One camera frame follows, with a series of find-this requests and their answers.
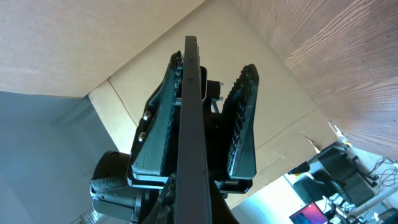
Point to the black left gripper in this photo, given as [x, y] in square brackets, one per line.
[229, 134]

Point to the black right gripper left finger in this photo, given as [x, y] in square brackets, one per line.
[163, 209]

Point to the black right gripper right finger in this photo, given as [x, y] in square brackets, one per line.
[221, 214]

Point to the blue-screen Samsung smartphone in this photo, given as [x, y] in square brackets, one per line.
[192, 202]

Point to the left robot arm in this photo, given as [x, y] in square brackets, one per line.
[110, 191]

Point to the laptop with red screen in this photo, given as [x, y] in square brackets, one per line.
[310, 214]

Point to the cardboard panel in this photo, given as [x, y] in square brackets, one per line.
[119, 51]

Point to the black office chair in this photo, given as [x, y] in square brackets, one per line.
[330, 172]

